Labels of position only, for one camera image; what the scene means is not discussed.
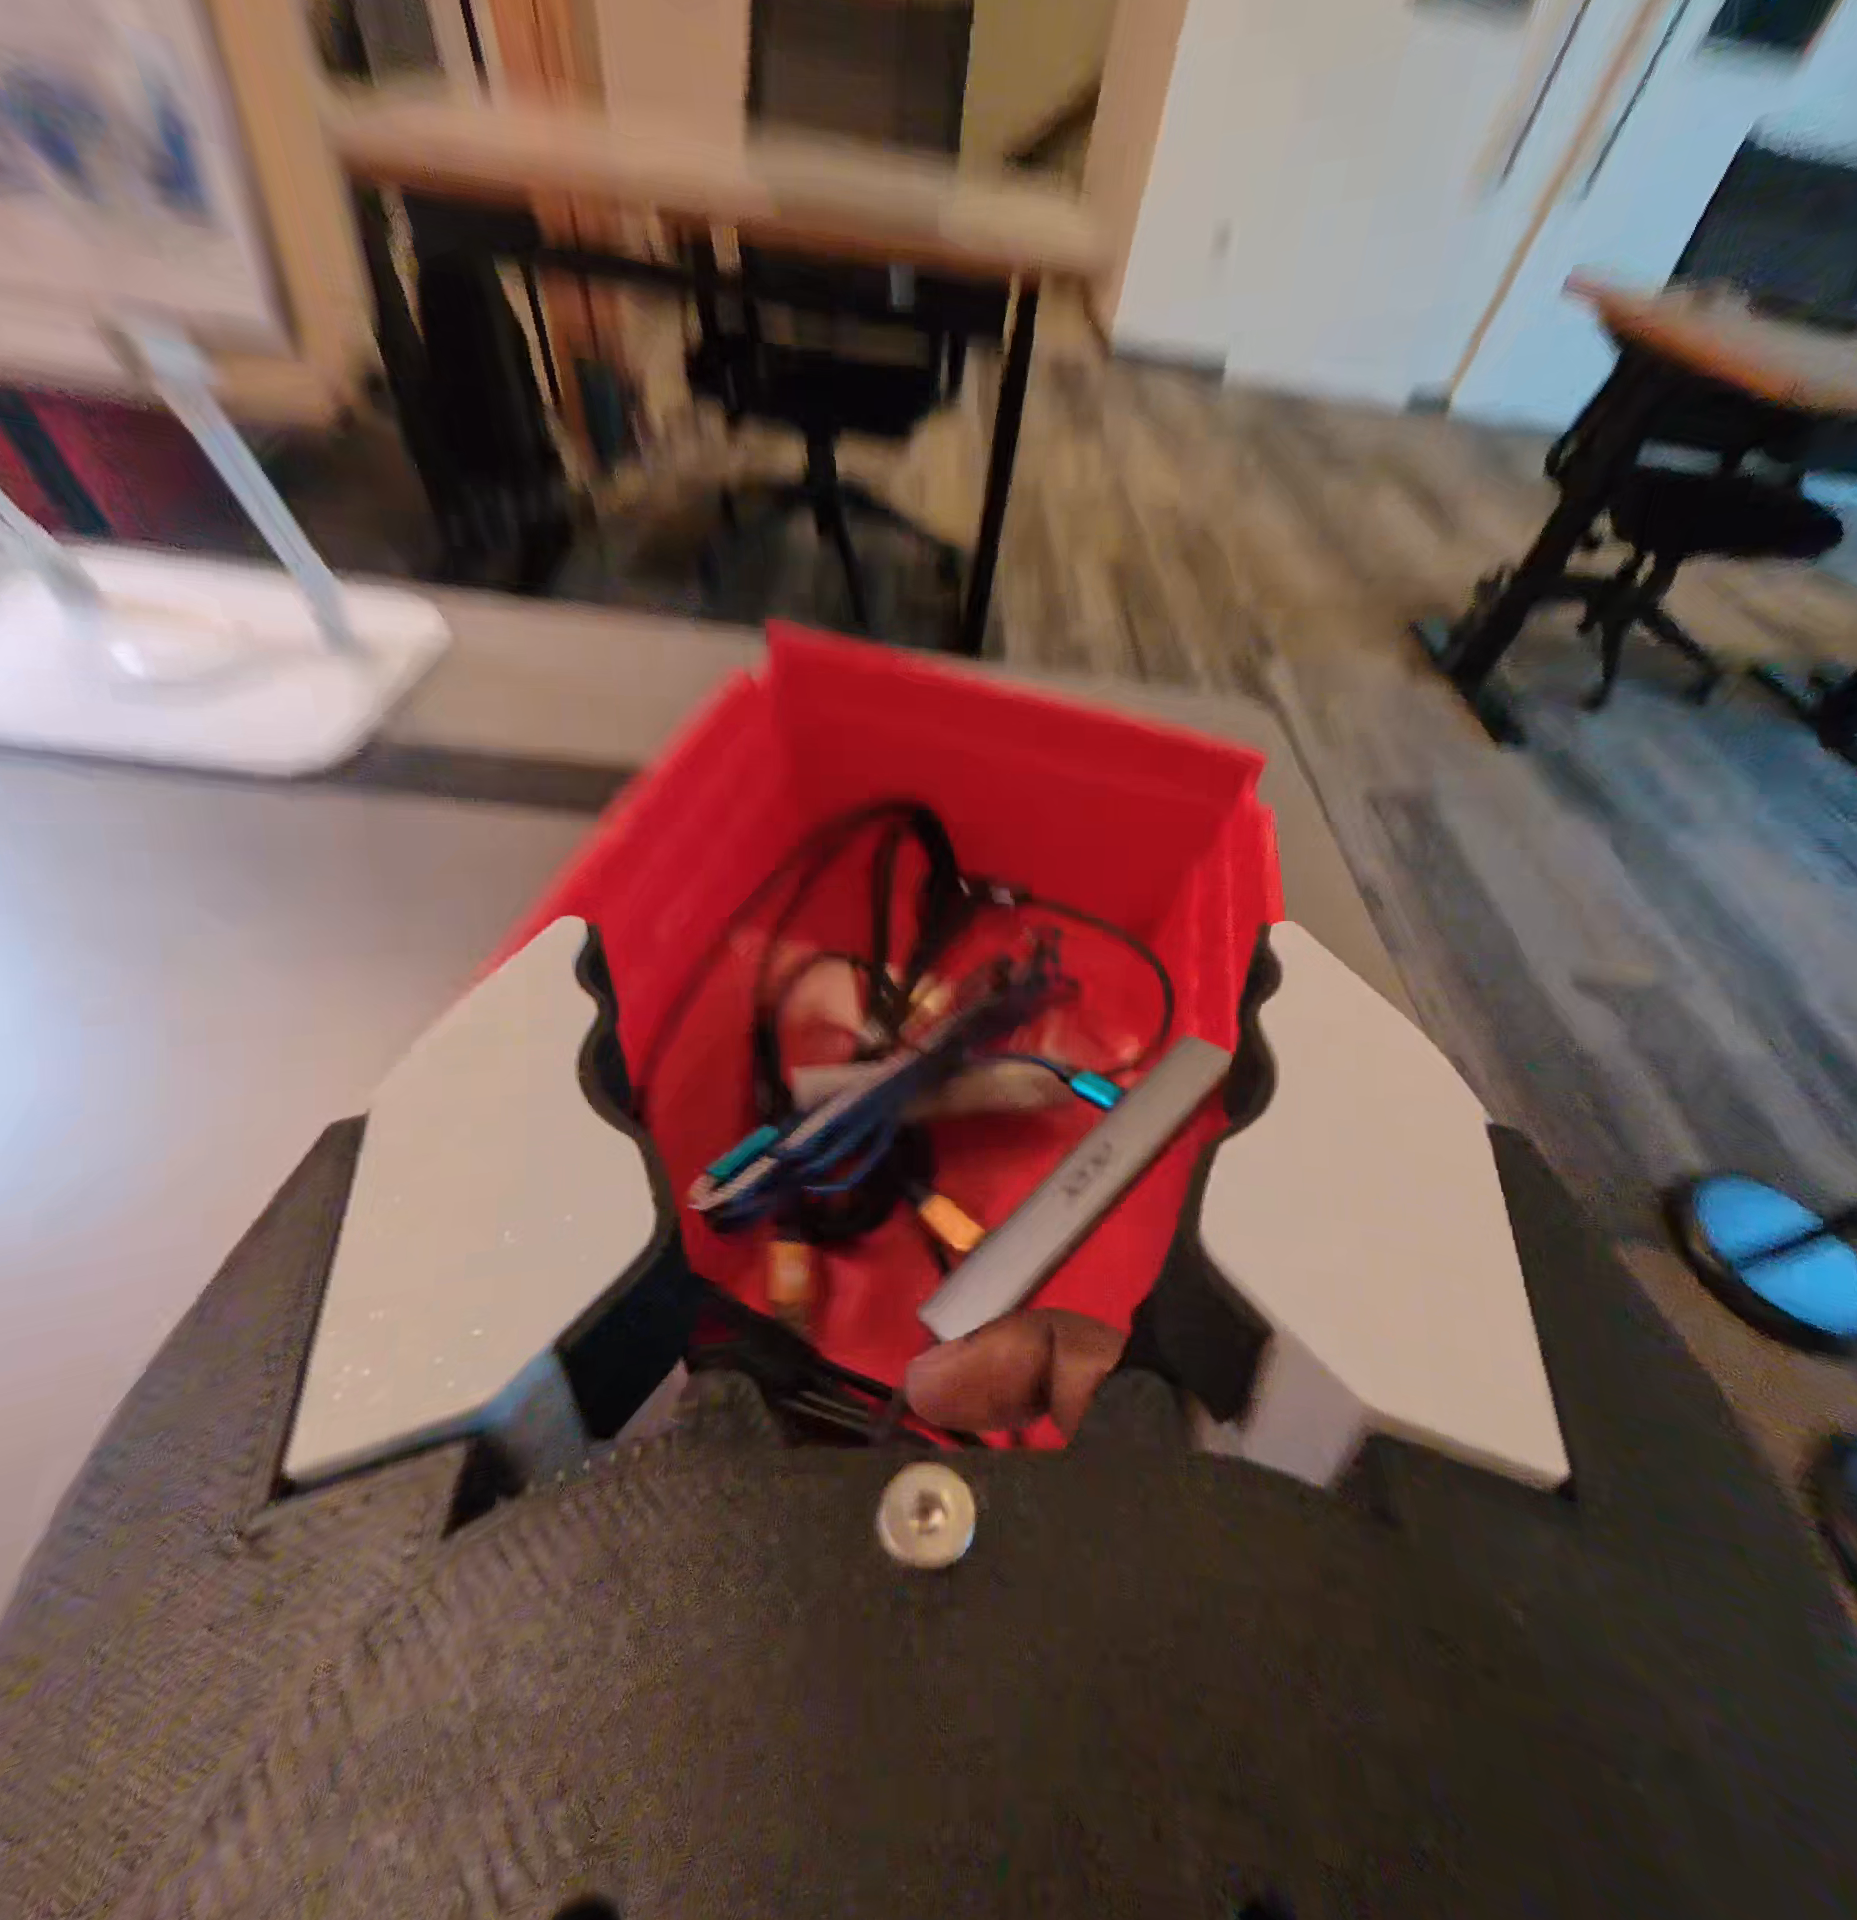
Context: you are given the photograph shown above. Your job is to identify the person's right hand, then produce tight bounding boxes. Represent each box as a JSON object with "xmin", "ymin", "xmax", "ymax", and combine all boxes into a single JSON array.
[{"xmin": 902, "ymin": 1304, "xmax": 1129, "ymax": 1450}]

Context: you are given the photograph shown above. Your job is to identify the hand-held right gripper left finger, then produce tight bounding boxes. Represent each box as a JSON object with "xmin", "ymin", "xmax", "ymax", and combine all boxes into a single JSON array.
[{"xmin": 280, "ymin": 914, "xmax": 702, "ymax": 1487}]

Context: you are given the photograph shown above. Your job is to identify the instruction poster on white stand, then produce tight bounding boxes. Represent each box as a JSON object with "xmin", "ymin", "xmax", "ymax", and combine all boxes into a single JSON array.
[{"xmin": 0, "ymin": 0, "xmax": 453, "ymax": 780}]

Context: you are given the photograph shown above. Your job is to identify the red plastic bin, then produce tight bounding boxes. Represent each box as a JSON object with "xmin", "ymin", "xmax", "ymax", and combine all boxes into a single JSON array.
[{"xmin": 478, "ymin": 618, "xmax": 1286, "ymax": 1450}]

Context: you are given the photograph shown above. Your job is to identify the grey usb hub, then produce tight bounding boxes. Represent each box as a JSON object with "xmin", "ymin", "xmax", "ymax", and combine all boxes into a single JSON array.
[{"xmin": 917, "ymin": 1033, "xmax": 1234, "ymax": 1341}]

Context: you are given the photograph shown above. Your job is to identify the blue braided cable bundle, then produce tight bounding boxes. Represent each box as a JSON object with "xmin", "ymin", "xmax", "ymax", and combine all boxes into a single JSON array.
[{"xmin": 685, "ymin": 1033, "xmax": 1129, "ymax": 1247}]

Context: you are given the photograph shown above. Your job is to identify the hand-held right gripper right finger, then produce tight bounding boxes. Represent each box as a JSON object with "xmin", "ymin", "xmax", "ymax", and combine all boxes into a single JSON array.
[{"xmin": 1168, "ymin": 917, "xmax": 1575, "ymax": 1492}]

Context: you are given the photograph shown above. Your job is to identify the black office chair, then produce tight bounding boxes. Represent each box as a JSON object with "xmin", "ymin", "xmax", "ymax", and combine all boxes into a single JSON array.
[{"xmin": 1414, "ymin": 389, "xmax": 1848, "ymax": 739}]

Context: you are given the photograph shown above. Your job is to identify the wooden table black legs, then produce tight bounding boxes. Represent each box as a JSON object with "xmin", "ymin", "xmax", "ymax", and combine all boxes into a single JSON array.
[{"xmin": 328, "ymin": 103, "xmax": 1124, "ymax": 650}]

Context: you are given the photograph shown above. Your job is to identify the black cable orange plugs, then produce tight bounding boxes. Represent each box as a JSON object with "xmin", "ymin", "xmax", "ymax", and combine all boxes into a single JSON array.
[{"xmin": 628, "ymin": 798, "xmax": 1179, "ymax": 1340}]

